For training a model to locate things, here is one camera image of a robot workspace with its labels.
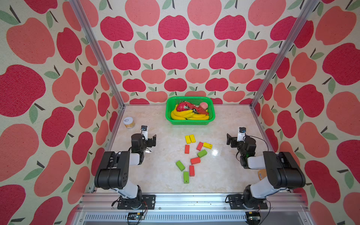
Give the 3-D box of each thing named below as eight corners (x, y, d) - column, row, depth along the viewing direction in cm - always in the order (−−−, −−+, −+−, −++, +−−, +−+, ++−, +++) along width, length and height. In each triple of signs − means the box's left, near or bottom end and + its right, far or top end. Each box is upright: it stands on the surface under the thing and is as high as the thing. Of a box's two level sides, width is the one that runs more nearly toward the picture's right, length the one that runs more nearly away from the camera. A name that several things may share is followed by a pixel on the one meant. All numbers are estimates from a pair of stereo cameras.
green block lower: (183, 183, 82) (183, 182, 81) (183, 172, 86) (183, 171, 85) (189, 183, 82) (189, 182, 81) (189, 172, 86) (189, 171, 85)
